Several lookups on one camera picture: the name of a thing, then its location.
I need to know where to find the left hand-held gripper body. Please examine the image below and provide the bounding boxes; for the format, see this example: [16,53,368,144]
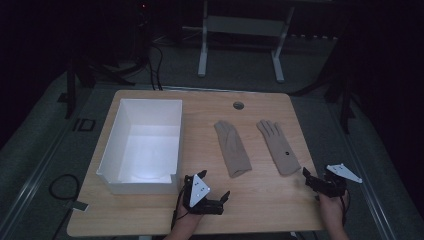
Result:
[182,173,225,216]

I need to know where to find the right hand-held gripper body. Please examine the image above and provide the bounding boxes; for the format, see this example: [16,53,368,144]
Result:
[313,163,363,198]

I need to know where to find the plain beige glove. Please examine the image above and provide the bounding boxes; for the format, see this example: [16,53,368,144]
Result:
[213,120,253,179]

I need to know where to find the beige glove with dark button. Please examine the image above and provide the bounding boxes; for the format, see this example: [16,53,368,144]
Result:
[256,119,302,177]

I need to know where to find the white box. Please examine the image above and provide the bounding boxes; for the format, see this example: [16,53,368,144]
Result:
[95,98,184,195]

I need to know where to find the person's right hand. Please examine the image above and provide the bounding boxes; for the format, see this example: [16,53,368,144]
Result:
[318,191,350,228]

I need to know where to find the person's left hand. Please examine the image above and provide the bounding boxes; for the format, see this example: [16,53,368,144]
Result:
[174,198,205,231]

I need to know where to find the black tripod stand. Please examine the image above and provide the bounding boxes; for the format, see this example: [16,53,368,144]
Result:
[289,39,357,135]
[58,59,136,119]

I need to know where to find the small grey floor tag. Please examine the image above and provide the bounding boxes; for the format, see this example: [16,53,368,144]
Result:
[71,200,90,212]

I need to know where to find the black stand with red light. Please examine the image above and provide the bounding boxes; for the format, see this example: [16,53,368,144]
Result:
[134,0,152,66]

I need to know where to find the white metal stand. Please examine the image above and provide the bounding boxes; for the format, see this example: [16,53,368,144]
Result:
[197,0,296,84]

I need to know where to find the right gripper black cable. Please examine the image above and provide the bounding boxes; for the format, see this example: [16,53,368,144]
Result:
[339,190,352,228]

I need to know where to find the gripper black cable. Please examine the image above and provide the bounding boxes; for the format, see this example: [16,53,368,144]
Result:
[339,190,352,228]
[170,186,188,232]

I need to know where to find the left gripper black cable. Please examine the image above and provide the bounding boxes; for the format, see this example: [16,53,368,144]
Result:
[170,186,188,232]

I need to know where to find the metal floor rail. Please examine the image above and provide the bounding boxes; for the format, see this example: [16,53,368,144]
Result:
[333,109,399,240]
[0,86,98,240]

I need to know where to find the hanging black cables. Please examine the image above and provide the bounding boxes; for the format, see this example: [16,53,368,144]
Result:
[146,43,165,92]

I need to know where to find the black floor socket frame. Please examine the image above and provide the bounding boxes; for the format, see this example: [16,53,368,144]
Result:
[73,118,97,133]

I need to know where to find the looped black floor cable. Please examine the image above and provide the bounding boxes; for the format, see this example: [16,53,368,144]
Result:
[48,173,81,202]

